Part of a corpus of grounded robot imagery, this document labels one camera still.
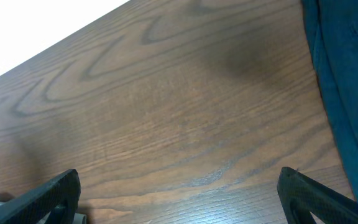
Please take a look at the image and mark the navy blue shorts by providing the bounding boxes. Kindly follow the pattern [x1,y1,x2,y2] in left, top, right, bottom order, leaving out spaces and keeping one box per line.
[302,0,358,202]

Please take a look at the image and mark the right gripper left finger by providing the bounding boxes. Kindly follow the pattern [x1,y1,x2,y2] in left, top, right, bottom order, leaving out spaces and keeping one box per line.
[0,169,81,224]

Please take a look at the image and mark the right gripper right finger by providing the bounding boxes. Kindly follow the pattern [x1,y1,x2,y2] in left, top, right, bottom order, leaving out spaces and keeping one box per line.
[277,167,358,224]

